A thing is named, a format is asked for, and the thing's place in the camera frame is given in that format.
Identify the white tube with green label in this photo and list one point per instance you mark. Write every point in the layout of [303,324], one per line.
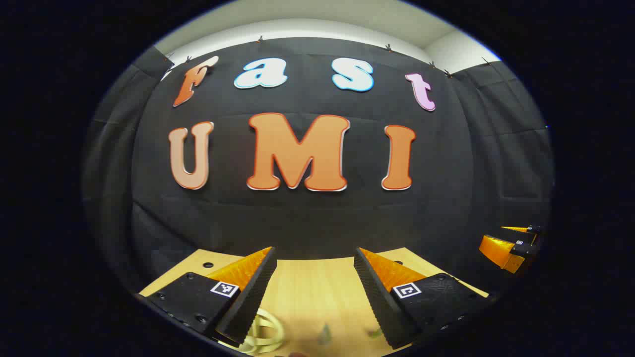
[325,335]

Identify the slim green tube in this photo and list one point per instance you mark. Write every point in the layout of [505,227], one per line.
[375,332]

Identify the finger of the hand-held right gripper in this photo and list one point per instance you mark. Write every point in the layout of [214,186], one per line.
[526,250]
[535,229]

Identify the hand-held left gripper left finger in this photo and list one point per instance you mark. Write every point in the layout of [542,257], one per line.
[253,297]

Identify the pale yellow suitcase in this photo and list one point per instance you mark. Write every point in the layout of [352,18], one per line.
[260,342]

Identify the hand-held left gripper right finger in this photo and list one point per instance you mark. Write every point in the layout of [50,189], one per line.
[377,302]

